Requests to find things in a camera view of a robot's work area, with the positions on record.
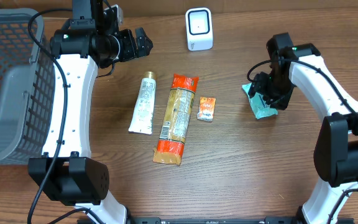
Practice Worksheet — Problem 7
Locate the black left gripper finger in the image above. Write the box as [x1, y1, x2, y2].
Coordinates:
[135, 27, 153, 47]
[136, 45, 150, 58]

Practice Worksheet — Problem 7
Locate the green toilet tissue pack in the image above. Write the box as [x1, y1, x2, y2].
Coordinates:
[242, 83, 278, 119]

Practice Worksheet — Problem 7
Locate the white tube with gold cap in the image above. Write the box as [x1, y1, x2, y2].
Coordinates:
[128, 72, 157, 135]

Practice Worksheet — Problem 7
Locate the small orange sachet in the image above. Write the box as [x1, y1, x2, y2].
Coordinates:
[197, 97, 216, 122]

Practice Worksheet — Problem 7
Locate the orange long snack packet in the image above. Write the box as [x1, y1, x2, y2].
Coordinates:
[153, 74, 199, 166]

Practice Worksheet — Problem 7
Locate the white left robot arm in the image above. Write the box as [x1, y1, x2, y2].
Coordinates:
[28, 0, 153, 224]

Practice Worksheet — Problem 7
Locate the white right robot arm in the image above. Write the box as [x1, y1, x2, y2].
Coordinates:
[246, 33, 358, 223]

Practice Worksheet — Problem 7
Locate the white barcode scanner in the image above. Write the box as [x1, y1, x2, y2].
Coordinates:
[185, 7, 213, 51]

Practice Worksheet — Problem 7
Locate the grey plastic mesh basket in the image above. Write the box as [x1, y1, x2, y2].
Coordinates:
[0, 8, 55, 165]

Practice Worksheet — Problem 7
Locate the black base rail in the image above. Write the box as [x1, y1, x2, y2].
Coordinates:
[76, 208, 356, 224]

